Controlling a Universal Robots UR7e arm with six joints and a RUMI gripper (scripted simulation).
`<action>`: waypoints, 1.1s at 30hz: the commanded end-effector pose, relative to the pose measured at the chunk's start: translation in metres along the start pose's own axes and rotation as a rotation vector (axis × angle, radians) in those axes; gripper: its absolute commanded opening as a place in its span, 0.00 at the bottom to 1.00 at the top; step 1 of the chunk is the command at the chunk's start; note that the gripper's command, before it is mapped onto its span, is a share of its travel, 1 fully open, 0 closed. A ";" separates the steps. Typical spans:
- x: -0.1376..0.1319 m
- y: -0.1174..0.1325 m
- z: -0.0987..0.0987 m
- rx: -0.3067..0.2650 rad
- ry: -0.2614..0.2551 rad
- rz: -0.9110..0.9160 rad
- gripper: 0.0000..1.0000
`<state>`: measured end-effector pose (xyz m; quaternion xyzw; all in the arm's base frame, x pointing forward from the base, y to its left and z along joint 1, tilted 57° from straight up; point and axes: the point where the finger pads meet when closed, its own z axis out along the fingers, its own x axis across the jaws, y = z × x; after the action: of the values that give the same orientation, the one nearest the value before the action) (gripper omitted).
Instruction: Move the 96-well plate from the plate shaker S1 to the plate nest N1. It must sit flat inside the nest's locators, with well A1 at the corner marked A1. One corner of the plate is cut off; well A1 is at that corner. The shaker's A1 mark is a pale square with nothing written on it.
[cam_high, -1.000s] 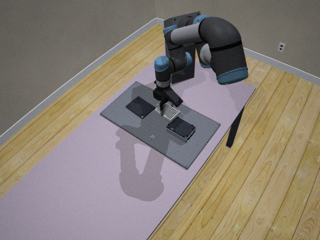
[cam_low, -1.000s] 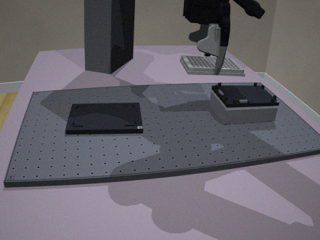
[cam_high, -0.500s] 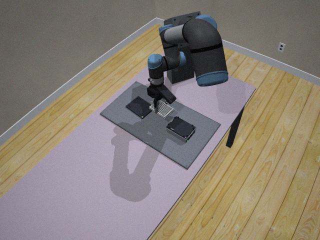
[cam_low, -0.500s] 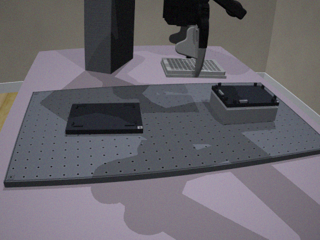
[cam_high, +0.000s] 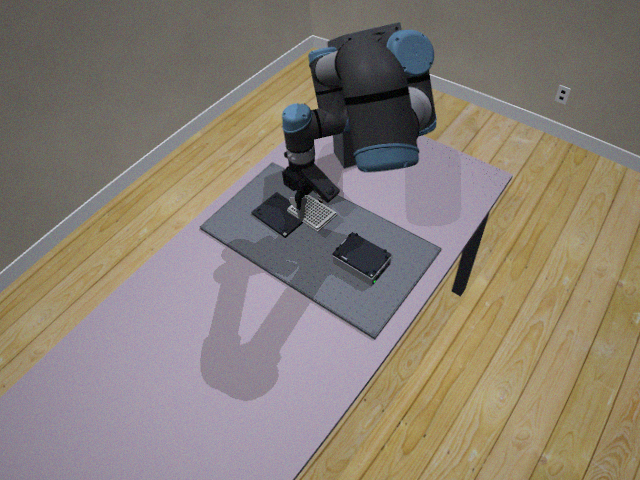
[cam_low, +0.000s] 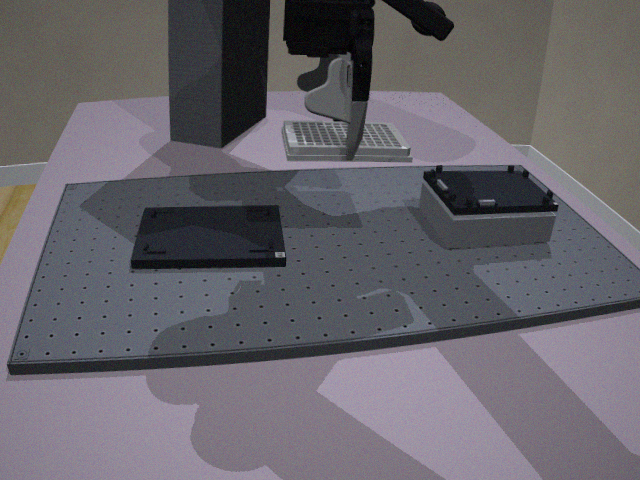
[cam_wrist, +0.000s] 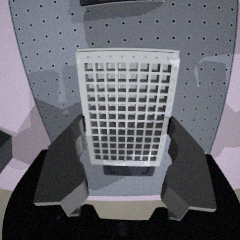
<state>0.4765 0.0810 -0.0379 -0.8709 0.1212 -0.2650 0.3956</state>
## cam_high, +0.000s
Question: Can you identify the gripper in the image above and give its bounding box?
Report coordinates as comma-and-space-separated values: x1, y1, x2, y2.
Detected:
282, 157, 323, 222

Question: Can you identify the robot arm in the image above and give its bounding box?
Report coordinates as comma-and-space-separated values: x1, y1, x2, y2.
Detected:
282, 30, 437, 172

